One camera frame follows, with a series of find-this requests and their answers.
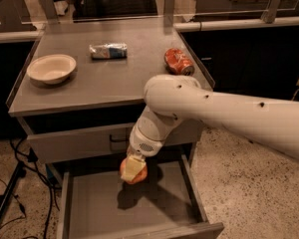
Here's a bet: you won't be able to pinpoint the grey left rail post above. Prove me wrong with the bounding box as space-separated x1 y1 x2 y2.
39 0 59 24

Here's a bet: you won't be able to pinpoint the black drawer handle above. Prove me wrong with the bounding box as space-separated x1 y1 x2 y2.
109 134 129 143

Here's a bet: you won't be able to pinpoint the grey drawer cabinet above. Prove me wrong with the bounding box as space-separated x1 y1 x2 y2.
5 16 215 177

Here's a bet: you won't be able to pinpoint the grey top drawer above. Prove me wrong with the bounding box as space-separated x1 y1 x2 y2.
25 119 203 164

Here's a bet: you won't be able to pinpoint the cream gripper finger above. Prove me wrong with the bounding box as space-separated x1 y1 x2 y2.
120 154 148 183

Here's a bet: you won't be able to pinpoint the white blue snack packet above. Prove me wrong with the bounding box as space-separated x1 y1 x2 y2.
89 43 128 59

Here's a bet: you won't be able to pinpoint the open grey middle drawer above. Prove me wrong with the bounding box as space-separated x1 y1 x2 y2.
57 152 224 239

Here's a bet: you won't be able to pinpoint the white horizontal rail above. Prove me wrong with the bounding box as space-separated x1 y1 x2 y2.
173 16 299 32

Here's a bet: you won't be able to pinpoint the black stand leg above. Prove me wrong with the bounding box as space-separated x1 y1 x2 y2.
0 161 24 222

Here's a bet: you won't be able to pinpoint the crushed orange soda can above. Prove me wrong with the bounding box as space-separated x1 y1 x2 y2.
164 48 194 76

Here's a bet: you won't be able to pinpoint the grey rail post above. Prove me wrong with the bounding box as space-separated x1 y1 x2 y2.
260 0 281 24
39 0 59 24
163 0 175 27

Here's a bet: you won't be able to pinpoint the white bowl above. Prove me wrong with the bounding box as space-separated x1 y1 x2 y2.
27 54 77 85

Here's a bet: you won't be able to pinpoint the grey right rail post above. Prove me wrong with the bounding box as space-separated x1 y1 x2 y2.
260 0 281 24

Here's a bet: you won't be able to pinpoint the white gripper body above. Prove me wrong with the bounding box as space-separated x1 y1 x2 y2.
130 125 163 157

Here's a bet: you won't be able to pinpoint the orange fruit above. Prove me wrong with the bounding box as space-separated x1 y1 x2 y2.
119 157 149 185

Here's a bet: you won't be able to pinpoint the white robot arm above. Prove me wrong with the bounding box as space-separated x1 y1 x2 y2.
120 75 299 184

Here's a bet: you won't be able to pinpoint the black floor cables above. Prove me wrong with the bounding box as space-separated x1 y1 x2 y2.
0 137 62 239

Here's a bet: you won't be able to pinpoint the grey middle rail post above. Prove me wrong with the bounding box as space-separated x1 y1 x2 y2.
163 0 175 27

